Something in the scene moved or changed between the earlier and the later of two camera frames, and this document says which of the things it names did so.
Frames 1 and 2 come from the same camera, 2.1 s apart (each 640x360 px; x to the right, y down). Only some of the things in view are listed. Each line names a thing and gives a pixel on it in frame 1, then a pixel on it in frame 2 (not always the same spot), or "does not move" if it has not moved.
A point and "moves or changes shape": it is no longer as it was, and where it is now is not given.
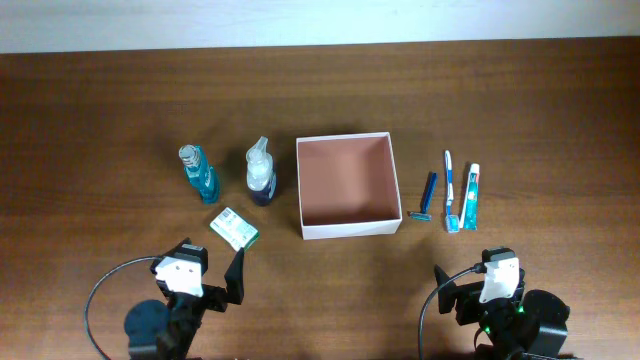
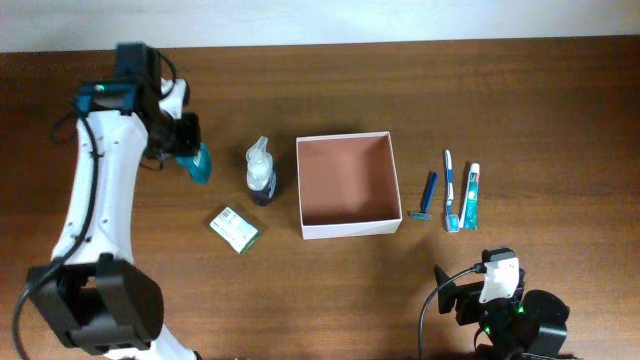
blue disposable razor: x=424 y=214 does not move
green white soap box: x=235 y=229 does not move
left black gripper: x=212 y=296 to x=186 y=135
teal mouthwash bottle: x=201 y=174 moves or changes shape
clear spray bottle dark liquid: x=261 y=178 does not move
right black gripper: x=465 y=298 does not move
